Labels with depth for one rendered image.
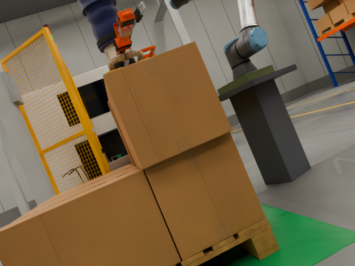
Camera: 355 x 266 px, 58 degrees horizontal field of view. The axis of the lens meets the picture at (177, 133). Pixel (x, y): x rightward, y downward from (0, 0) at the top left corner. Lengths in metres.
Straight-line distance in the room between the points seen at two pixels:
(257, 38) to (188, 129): 1.17
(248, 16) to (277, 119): 0.75
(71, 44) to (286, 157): 10.46
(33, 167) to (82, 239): 2.05
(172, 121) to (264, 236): 0.62
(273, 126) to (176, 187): 1.19
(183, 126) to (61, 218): 0.58
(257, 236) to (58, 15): 11.65
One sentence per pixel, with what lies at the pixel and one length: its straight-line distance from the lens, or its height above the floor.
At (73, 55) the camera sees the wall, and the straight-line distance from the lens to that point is 12.00.
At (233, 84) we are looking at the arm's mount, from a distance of 2.39.
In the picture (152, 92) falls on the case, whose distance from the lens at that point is 1.29.
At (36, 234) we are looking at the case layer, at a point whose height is 0.48.
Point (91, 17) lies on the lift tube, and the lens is 2.30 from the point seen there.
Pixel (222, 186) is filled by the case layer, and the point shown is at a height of 0.35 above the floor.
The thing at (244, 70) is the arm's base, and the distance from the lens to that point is 2.40.
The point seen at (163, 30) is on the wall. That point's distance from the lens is 12.57.
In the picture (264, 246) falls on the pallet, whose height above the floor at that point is 0.04.
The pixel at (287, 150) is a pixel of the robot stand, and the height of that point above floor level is 0.21.
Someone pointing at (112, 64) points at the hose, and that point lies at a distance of 2.06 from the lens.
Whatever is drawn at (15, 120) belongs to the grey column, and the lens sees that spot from 3.37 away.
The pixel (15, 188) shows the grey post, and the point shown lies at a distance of 5.59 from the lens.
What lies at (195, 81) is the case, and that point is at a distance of 1.33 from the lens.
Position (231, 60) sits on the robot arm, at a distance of 2.45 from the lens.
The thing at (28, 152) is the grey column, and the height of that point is 0.98.
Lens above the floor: 0.63
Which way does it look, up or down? level
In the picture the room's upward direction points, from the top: 23 degrees counter-clockwise
